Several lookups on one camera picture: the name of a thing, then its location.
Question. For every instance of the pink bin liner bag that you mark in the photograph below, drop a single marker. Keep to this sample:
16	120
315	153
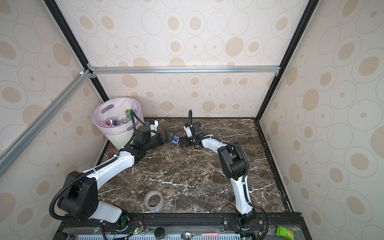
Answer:
116	108

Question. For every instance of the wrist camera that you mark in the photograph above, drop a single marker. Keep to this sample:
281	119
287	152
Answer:
153	124
188	131

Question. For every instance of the metal spoon red handle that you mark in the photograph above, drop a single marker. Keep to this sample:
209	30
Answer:
189	235

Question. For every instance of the green plastic soda bottle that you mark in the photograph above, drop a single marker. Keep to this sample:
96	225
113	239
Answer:
130	114

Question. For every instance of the clear bottle red label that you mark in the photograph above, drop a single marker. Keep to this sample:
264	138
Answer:
116	121

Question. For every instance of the black frame post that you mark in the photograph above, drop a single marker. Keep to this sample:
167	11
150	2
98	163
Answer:
302	25
75	45

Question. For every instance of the aluminium frame bar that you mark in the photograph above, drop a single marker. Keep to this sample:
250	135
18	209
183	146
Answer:
185	70
25	138

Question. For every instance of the aluminium frame bar back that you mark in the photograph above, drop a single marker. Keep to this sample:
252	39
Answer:
185	70

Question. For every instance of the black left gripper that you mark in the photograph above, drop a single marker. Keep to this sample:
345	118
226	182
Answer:
166	136

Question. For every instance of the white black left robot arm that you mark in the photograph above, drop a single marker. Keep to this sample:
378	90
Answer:
78	198

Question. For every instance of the blue label water bottle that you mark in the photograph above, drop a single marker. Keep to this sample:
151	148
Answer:
176	140

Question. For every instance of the aluminium frame bar left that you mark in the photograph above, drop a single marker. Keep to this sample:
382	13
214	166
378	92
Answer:
25	138

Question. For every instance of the green snack packet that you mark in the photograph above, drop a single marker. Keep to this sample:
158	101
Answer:
285	233

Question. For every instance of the clear tape roll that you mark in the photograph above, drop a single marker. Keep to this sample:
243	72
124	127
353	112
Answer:
154	201

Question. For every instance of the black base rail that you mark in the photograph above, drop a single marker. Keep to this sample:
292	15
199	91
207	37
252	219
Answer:
142	227

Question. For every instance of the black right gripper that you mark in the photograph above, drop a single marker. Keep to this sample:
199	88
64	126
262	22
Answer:
186	141

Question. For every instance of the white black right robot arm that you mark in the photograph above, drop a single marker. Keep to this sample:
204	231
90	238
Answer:
235	166

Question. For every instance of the black frame post left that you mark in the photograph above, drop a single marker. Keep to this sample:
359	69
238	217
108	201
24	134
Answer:
75	45

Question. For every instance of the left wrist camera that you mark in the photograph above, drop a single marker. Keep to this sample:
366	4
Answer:
153	124

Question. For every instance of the black frame post right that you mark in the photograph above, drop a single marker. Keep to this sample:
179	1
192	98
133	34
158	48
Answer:
302	25

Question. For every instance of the black round knob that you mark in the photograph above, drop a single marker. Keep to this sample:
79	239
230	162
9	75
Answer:
160	233

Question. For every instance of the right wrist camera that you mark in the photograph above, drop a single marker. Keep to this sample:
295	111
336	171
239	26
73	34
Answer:
188	131

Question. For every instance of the white plastic waste bin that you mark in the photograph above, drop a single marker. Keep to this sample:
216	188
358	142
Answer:
119	141

